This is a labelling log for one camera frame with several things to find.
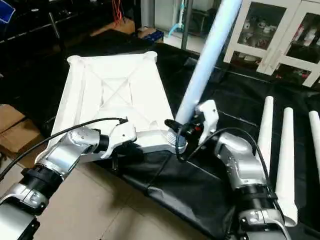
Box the white plastic table top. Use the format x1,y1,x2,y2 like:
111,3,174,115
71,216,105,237
49,51,188,156

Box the white plastic table leg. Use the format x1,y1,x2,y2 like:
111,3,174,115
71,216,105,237
167,0,243,153
308,110,320,168
275,107,299,227
256,96,275,173

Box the black mat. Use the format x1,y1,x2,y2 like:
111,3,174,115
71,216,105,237
0,40,320,240

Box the blue box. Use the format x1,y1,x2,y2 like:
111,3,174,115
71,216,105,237
140,29,165,43

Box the dark metal stand pole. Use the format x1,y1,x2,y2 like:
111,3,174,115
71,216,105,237
181,0,193,50

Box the teal and white pole tool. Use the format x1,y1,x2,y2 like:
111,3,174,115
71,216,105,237
167,0,187,37

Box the brown cardboard box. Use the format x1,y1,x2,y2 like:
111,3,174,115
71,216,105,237
0,103,43,158

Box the white glass-door cabinet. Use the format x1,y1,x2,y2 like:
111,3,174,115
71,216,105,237
223,0,320,88

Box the red cables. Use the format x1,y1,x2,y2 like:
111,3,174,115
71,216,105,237
112,0,126,23

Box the grey metal post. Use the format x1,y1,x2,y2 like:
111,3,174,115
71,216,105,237
47,11,63,41

